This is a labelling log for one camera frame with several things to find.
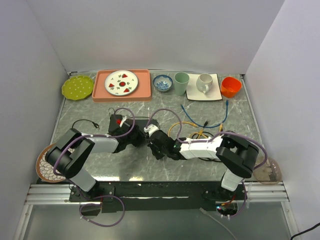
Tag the white ceramic mug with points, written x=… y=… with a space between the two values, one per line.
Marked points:
x=204 y=83

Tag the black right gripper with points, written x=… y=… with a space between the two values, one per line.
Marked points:
x=152 y=147

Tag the white square plate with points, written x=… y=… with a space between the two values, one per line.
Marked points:
x=194 y=95

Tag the green dotted plate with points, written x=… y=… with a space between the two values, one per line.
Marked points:
x=77 y=88

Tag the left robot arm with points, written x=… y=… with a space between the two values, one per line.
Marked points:
x=69 y=154

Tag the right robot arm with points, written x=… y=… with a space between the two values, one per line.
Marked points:
x=237 y=152

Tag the blue white patterned bowl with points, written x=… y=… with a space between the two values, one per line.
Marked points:
x=162 y=83

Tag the pale green cup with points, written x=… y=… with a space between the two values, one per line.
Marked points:
x=181 y=80

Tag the transparent brown oval dish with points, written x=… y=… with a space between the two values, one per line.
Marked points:
x=269 y=173

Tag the white watermelon pattern plate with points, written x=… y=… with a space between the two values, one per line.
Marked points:
x=121 y=83

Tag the black network switch box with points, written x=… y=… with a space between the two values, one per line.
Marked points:
x=147 y=123

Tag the brown petal pattern plate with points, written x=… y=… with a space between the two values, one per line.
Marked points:
x=45 y=171

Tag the orange plastic bowl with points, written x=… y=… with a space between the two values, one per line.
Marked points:
x=230 y=86

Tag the black power adapter brick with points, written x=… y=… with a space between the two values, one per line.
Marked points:
x=114 y=128

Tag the pink plastic tray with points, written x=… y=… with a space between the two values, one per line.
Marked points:
x=142 y=94

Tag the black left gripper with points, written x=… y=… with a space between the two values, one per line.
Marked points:
x=142 y=138

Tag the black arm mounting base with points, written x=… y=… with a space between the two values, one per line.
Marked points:
x=116 y=196

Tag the aluminium frame rail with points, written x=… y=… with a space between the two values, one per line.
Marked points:
x=51 y=194

